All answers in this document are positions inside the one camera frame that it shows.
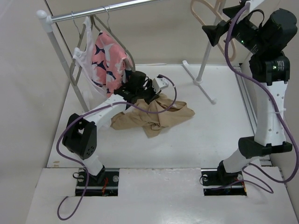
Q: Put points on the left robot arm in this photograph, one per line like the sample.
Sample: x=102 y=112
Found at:
x=81 y=138

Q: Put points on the grey hanger with tank top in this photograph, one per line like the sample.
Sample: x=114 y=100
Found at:
x=83 y=59

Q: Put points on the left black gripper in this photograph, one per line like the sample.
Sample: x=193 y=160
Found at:
x=153 y=95

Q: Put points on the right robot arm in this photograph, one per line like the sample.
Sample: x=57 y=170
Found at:
x=270 y=70

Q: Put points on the white clothes rack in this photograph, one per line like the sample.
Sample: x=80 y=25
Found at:
x=154 y=37

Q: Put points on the pink shark print shirt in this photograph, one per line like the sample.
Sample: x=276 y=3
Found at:
x=110 y=64

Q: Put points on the aluminium rail on right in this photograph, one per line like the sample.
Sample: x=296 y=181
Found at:
x=251 y=117

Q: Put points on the grey hanger with pink shirt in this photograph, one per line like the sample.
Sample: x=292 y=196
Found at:
x=129 y=61

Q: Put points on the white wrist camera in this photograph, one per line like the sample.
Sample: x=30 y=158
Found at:
x=250 y=5
x=159 y=84

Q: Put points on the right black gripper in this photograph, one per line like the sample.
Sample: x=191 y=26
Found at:
x=215 y=31

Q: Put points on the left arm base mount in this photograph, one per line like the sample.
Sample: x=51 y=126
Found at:
x=107 y=187

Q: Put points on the beige t shirt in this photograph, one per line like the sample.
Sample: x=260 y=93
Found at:
x=164 y=115

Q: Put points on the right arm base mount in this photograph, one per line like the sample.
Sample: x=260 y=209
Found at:
x=213 y=185

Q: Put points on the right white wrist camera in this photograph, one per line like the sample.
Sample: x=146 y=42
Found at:
x=250 y=5

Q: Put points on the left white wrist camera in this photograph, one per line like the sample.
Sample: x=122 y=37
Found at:
x=159 y=84

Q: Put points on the white tank top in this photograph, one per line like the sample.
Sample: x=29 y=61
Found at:
x=98 y=91

